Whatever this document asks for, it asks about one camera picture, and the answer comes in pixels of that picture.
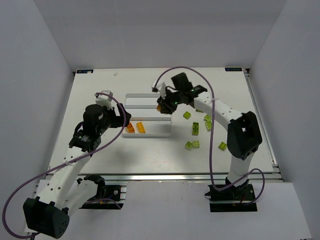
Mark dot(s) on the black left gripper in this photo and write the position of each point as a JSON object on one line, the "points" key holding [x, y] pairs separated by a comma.
{"points": [[119, 116]]}

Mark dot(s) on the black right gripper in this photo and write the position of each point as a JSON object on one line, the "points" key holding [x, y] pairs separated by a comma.
{"points": [[165, 104]]}

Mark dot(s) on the orange rounded lego piece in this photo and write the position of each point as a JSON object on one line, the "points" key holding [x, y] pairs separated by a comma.
{"points": [[130, 128]]}

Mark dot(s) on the yellow lego brick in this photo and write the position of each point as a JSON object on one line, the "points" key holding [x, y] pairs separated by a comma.
{"points": [[140, 127]]}

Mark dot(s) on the dark green lego brick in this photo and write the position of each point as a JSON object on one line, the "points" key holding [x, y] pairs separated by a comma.
{"points": [[199, 110]]}

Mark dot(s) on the orange lego brick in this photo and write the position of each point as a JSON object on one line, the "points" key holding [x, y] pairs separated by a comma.
{"points": [[158, 107]]}

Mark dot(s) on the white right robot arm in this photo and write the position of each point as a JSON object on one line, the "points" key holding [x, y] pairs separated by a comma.
{"points": [[243, 133]]}

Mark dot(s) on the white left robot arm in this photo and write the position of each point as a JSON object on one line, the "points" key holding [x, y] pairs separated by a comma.
{"points": [[50, 211]]}

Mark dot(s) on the lime square lego brick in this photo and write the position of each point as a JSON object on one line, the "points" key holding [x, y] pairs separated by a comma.
{"points": [[187, 115]]}

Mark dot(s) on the white three-compartment tray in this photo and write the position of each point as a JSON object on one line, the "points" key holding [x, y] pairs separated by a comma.
{"points": [[142, 107]]}

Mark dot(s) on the lime long lego brick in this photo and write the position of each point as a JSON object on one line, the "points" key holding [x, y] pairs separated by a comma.
{"points": [[195, 128]]}

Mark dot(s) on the lime lego brick near gripper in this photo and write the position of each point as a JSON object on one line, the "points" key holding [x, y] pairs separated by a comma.
{"points": [[207, 118]]}

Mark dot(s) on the lime lego brick hidden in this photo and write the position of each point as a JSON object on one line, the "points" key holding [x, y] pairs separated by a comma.
{"points": [[208, 125]]}

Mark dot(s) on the blue right corner label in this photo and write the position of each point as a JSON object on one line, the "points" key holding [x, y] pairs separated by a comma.
{"points": [[233, 69]]}

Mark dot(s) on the blue corner label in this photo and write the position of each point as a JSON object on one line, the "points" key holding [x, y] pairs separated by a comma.
{"points": [[84, 71], [233, 69]]}

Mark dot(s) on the lime round-stud lego brick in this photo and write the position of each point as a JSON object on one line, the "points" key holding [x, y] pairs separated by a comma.
{"points": [[188, 145]]}

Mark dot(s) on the lime small lego brick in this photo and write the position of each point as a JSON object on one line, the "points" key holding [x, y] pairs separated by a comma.
{"points": [[196, 144]]}

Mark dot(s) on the blue left corner label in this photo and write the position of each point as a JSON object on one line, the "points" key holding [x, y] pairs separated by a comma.
{"points": [[84, 71]]}

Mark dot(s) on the lime lego brick far right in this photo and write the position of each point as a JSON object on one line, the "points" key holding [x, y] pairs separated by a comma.
{"points": [[222, 146]]}

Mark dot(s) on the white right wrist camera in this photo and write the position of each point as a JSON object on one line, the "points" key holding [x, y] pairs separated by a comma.
{"points": [[159, 87]]}

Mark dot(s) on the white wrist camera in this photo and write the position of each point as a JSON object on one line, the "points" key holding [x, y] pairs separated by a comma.
{"points": [[104, 100], [159, 87]]}

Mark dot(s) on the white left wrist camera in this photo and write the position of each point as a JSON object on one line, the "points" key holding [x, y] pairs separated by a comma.
{"points": [[104, 100]]}

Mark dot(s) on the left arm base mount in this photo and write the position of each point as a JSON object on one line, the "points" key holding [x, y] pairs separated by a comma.
{"points": [[108, 196]]}

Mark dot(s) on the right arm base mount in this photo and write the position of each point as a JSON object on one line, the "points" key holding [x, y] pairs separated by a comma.
{"points": [[232, 200]]}

